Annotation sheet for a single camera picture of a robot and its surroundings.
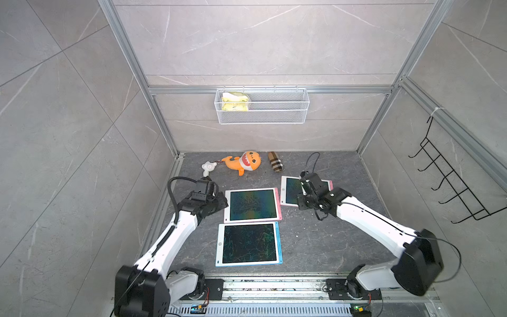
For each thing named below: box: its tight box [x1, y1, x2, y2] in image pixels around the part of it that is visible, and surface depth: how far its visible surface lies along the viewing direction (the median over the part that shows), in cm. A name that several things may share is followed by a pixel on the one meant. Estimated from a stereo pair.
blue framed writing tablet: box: [215, 221, 284, 268], surface depth 86 cm
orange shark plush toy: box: [221, 151, 263, 176], surface depth 109 cm
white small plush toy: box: [201, 161, 218, 177], surface depth 112 cm
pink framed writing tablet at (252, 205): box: [223, 187, 283, 224], surface depth 98 cm
